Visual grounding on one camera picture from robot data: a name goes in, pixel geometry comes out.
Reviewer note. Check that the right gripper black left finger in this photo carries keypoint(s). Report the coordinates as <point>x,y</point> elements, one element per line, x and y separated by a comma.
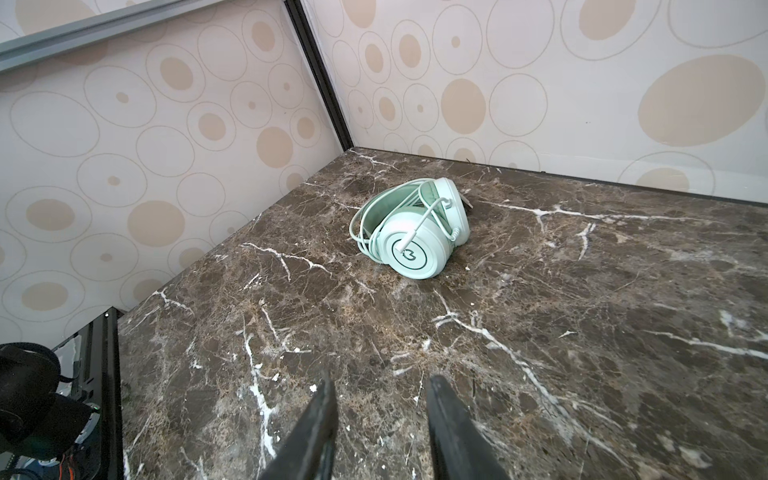
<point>309,451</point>

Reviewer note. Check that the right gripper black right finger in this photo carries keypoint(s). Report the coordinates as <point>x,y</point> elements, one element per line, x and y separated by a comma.
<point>458,450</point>

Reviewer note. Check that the mint green headphones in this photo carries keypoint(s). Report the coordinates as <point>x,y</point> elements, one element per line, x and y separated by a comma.
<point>413,227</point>

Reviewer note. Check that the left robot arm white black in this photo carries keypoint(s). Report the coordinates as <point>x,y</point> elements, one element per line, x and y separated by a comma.
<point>37,421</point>

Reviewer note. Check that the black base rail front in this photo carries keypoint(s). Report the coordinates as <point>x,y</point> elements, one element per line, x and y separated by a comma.
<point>90,357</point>

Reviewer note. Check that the black frame post left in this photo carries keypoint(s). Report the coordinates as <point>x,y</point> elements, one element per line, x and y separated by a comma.
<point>308,42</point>

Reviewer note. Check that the aluminium rail left wall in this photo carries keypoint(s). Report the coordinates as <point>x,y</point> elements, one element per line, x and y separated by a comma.
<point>29,49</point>

